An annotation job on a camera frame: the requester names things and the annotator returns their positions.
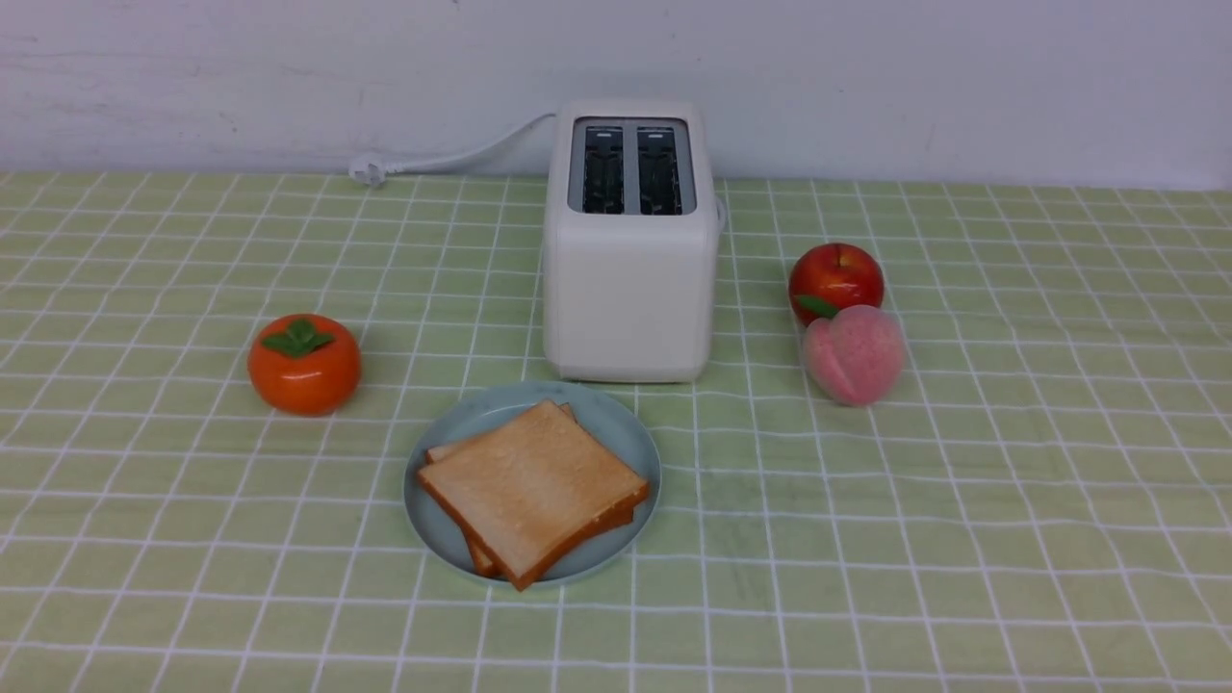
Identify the green checkered tablecloth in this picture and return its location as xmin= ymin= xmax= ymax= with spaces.
xmin=1 ymin=171 xmax=1231 ymax=692

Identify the white toaster power cord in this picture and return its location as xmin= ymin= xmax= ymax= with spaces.
xmin=347 ymin=112 xmax=559 ymax=189

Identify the white toaster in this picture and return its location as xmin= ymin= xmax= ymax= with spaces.
xmin=541 ymin=97 xmax=726 ymax=383

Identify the light blue plate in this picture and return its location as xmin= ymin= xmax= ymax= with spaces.
xmin=403 ymin=381 xmax=663 ymax=591

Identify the pink peach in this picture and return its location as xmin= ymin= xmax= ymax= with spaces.
xmin=802 ymin=305 xmax=907 ymax=407

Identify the toast slice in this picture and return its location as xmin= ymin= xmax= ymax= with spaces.
xmin=416 ymin=400 xmax=650 ymax=591
xmin=426 ymin=402 xmax=636 ymax=578

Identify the red apple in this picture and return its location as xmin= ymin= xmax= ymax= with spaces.
xmin=787 ymin=243 xmax=886 ymax=327

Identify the orange persimmon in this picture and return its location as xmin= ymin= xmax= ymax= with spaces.
xmin=246 ymin=313 xmax=363 ymax=417

